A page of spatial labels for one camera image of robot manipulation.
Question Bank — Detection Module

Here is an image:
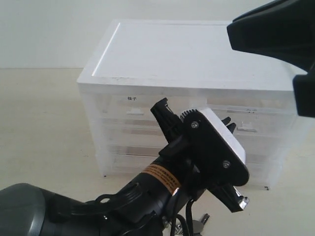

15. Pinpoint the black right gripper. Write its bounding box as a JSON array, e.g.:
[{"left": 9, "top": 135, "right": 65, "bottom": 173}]
[{"left": 227, "top": 17, "right": 315, "bottom": 117}]

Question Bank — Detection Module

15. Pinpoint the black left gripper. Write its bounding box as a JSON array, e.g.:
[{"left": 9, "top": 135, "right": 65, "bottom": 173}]
[{"left": 151, "top": 98, "right": 249, "bottom": 212}]

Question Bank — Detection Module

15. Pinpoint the bunch of keys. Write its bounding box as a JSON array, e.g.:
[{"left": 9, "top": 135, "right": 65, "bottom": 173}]
[{"left": 175, "top": 213, "right": 210, "bottom": 236}]

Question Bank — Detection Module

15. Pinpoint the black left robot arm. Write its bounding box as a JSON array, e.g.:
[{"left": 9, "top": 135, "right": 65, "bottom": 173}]
[{"left": 0, "top": 98, "right": 250, "bottom": 236}]

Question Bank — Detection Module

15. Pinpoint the bottom wide translucent drawer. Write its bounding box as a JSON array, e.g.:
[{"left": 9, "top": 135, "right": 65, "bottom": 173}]
[{"left": 95, "top": 146, "right": 160, "bottom": 176}]

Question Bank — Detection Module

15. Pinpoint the wide translucent drawer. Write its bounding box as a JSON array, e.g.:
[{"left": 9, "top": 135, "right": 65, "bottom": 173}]
[
  {"left": 101, "top": 119, "right": 167, "bottom": 155},
  {"left": 95, "top": 146, "right": 160, "bottom": 176}
]

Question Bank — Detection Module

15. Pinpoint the middle wide translucent drawer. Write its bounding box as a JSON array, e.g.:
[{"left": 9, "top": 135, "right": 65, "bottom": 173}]
[{"left": 101, "top": 119, "right": 167, "bottom": 155}]

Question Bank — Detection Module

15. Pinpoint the white translucent drawer cabinet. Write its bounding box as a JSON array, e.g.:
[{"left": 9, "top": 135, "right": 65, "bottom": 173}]
[{"left": 77, "top": 20, "right": 312, "bottom": 190}]

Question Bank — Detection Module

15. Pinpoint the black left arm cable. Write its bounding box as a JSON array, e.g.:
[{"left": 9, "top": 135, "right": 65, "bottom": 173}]
[{"left": 169, "top": 196, "right": 195, "bottom": 236}]

